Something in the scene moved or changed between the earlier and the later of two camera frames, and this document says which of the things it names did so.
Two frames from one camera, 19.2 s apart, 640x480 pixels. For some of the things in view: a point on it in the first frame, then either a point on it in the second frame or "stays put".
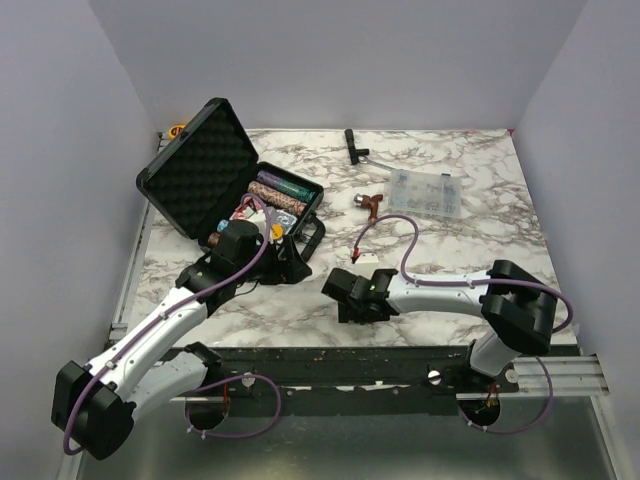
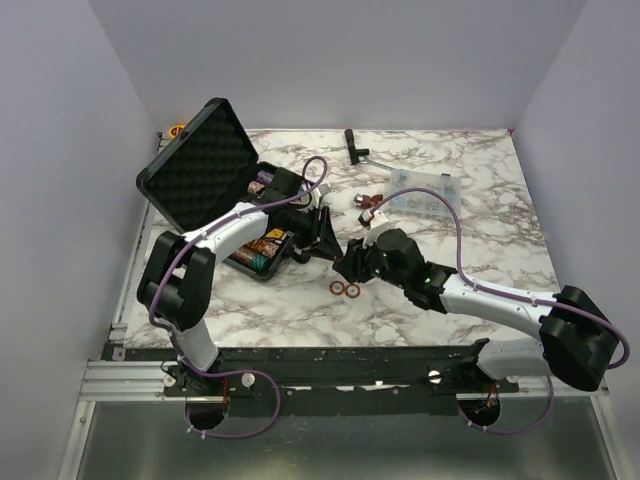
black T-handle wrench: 360,155 stays put
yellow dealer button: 277,231 stays put
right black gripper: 348,313 to 352,264
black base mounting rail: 348,380 stays put
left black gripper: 289,271 to 327,244
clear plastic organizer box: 424,194 stays put
